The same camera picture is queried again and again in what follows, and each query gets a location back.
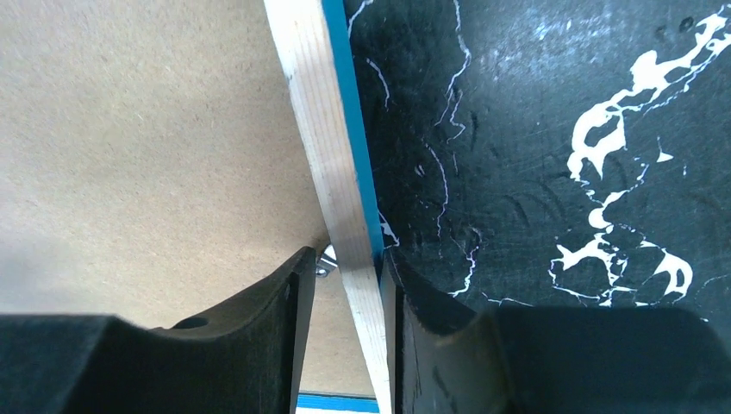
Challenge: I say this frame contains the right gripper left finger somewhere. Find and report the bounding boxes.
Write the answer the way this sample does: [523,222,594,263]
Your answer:
[1,247,316,413]

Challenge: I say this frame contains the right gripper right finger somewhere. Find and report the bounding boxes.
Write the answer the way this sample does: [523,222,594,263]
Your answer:
[382,253,730,413]

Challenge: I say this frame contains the brown cardboard backing board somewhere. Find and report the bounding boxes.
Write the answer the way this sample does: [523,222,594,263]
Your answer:
[0,0,375,395]

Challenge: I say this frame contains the blue wooden picture frame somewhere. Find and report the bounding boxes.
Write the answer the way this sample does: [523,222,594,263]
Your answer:
[265,1,394,413]

